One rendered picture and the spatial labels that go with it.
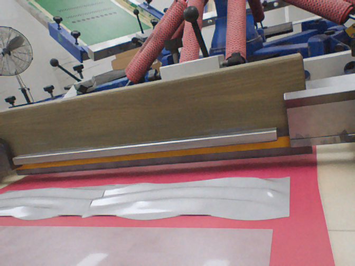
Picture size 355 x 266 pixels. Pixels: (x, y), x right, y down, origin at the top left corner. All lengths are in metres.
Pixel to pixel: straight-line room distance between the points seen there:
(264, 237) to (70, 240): 0.15
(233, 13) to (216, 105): 0.56
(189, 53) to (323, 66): 0.38
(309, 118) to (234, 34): 0.53
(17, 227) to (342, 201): 0.28
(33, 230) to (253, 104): 0.24
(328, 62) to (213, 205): 0.34
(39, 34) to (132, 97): 5.61
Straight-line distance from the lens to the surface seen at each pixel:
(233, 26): 0.82
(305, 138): 0.30
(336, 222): 0.22
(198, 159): 0.35
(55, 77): 5.95
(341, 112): 0.29
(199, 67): 0.60
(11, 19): 5.68
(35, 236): 0.30
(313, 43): 0.92
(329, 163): 0.32
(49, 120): 0.42
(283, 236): 0.21
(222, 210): 0.24
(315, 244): 0.20
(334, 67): 0.53
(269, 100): 0.30
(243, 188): 0.26
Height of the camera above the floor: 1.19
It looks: 21 degrees down
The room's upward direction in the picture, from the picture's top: 15 degrees counter-clockwise
